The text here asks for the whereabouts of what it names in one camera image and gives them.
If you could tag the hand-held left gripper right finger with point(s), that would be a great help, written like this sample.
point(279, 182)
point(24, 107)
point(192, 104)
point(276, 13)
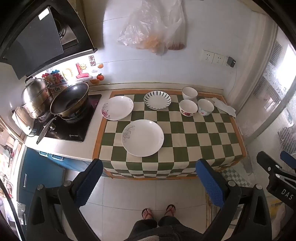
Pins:
point(210, 183)

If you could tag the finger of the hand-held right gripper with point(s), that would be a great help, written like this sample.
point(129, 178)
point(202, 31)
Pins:
point(266, 161)
point(288, 157)

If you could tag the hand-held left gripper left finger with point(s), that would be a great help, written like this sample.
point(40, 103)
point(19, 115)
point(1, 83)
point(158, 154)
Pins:
point(89, 183)

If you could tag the white plate grey flower print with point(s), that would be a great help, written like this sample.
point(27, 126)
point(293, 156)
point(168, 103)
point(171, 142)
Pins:
point(143, 139)

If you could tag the white bowl blue rim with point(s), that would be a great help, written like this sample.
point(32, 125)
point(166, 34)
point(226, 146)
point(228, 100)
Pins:
point(205, 107)

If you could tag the white bowl red flower print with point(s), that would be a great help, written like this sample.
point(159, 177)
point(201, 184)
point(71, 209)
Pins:
point(188, 108)

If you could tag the white plate pink flower print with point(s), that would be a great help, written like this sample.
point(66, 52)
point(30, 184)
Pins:
point(118, 107)

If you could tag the white plate dark striped rim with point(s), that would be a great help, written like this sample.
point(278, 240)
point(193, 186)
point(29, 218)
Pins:
point(157, 100)

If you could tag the person's right foot in sandal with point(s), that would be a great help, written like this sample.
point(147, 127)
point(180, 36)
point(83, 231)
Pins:
point(170, 210)

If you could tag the person's foot in sandal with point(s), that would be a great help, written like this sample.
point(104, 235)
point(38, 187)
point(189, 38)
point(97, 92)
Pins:
point(147, 213)
point(170, 210)

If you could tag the blue kitchen cabinet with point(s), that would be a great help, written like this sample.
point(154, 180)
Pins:
point(39, 176)

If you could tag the black glass cooktop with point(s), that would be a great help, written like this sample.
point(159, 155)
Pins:
point(76, 131)

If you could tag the green checkered tablecloth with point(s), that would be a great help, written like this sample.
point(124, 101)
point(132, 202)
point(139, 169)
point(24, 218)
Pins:
point(175, 136)

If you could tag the person's left foot in sandal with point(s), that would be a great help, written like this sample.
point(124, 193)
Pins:
point(147, 213)

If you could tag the white paper towel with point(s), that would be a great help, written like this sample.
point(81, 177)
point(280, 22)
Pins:
point(225, 107)

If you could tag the frosted glass sliding door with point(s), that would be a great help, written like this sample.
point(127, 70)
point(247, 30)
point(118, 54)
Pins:
point(270, 92)

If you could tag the black wok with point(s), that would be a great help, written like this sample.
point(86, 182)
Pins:
point(69, 99)

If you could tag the plain white bowl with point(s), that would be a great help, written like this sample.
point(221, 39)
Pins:
point(189, 93)

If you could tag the stainless steel pot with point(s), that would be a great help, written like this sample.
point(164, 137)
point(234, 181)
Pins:
point(35, 97)

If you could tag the black plug adapter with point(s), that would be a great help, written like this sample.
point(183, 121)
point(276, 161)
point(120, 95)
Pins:
point(231, 61)

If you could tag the black range hood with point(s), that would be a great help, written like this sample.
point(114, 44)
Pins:
point(34, 41)

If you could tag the clear plastic bag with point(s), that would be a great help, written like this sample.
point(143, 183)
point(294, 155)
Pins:
point(150, 25)

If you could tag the white wall socket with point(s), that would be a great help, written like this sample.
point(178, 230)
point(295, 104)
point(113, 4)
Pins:
point(218, 59)
point(207, 55)

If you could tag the colourful wall stickers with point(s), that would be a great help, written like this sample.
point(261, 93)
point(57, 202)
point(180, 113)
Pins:
point(82, 70)

